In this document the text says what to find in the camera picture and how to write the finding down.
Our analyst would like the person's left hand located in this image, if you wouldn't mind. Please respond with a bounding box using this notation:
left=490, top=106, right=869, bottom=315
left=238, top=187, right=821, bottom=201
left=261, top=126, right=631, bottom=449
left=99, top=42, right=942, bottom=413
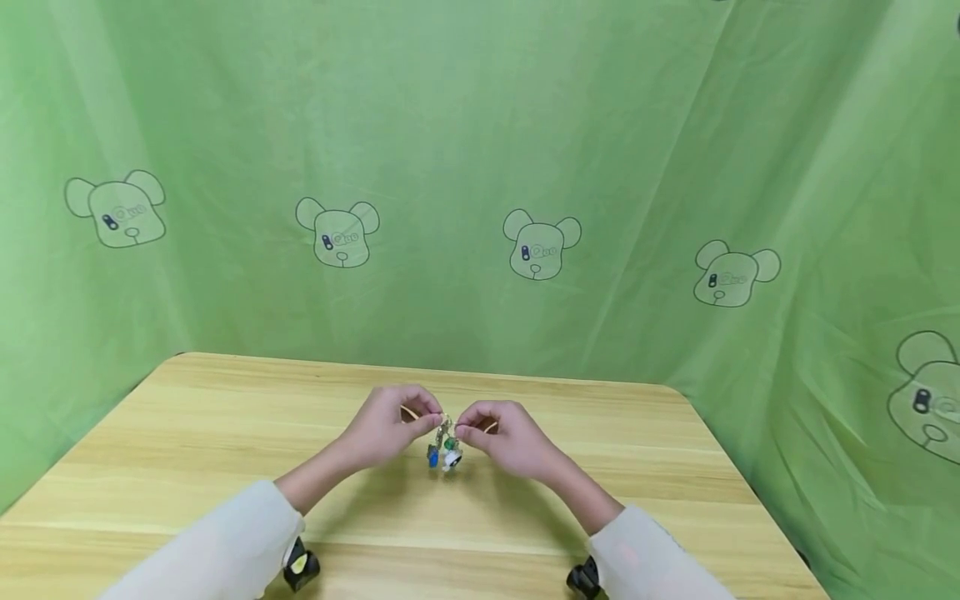
left=339, top=384, right=446, bottom=473

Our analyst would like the person's right hand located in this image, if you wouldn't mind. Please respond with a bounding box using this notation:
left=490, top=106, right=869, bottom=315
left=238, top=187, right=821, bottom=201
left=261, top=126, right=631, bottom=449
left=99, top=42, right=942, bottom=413
left=452, top=400, right=562, bottom=483

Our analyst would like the person's left forearm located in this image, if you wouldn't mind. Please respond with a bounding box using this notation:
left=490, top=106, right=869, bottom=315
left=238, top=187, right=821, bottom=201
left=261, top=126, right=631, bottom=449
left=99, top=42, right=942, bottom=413
left=96, top=439, right=370, bottom=600

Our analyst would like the person's right forearm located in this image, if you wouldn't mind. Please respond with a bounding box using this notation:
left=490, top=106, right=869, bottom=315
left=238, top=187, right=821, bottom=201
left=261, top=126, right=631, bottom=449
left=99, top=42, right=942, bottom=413
left=541, top=454, right=740, bottom=600

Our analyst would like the gold cord with coloured charms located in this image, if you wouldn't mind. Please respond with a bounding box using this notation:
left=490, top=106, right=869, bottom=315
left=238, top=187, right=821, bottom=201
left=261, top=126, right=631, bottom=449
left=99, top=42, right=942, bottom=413
left=398, top=405, right=501, bottom=475

